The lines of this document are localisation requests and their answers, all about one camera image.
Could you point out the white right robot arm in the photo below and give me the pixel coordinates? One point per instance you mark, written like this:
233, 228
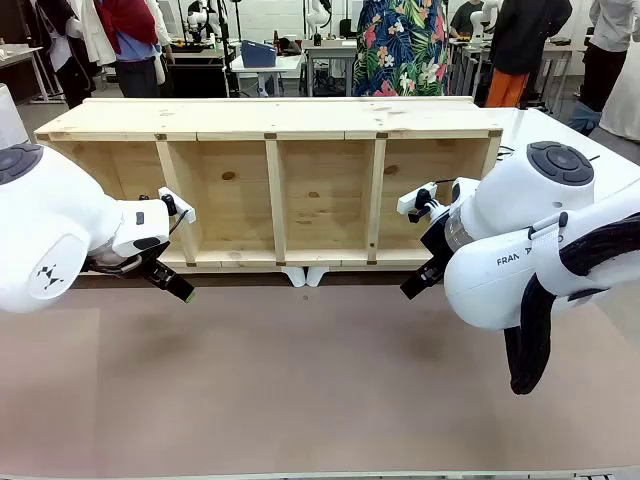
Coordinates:
500, 280

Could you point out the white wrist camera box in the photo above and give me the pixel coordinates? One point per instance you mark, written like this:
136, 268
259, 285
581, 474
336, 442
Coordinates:
184, 209
416, 200

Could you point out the person in red vest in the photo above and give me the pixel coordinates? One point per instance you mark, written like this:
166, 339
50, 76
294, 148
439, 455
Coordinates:
132, 30

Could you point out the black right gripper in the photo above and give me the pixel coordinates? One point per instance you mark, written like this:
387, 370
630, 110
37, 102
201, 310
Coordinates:
437, 247

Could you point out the grey background desk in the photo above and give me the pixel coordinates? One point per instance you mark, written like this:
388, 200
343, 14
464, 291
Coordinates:
330, 46

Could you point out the blue fabric bag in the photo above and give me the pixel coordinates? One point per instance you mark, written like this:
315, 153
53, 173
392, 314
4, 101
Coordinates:
585, 117

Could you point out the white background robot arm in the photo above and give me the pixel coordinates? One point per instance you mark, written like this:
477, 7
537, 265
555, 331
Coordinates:
317, 17
197, 17
482, 20

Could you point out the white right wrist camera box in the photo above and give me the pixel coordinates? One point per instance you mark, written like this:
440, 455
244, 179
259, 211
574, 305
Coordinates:
416, 200

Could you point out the person with orange trousers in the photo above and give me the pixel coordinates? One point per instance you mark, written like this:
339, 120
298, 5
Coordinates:
525, 35

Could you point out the blue plastic box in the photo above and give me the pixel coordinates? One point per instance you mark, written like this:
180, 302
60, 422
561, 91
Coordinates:
259, 54

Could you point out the person in white coat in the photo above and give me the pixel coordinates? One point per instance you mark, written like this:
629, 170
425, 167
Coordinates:
65, 45

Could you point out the long wooden shelf unit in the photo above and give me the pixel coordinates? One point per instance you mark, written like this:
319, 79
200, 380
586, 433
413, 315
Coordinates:
225, 117

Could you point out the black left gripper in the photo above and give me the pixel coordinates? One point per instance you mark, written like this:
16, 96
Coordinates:
152, 265

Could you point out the person white top black trousers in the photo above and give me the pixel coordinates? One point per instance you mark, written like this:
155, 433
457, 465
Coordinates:
607, 50

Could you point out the black tripod stand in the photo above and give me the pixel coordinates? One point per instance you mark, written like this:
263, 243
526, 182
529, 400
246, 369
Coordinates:
226, 45

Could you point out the white background desk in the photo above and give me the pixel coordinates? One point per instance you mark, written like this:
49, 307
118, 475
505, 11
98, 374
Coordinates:
270, 67

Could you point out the beige background side table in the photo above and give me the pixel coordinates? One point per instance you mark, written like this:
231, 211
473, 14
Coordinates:
20, 52

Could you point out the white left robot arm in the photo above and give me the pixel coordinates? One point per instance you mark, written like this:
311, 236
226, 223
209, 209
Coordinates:
50, 225

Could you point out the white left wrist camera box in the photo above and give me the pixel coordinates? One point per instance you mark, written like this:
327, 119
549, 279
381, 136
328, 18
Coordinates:
184, 209

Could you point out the person in floral shirt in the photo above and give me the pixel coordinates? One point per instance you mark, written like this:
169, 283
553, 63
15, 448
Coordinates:
400, 45

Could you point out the seated person dark shirt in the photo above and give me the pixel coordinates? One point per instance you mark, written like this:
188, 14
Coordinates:
465, 17

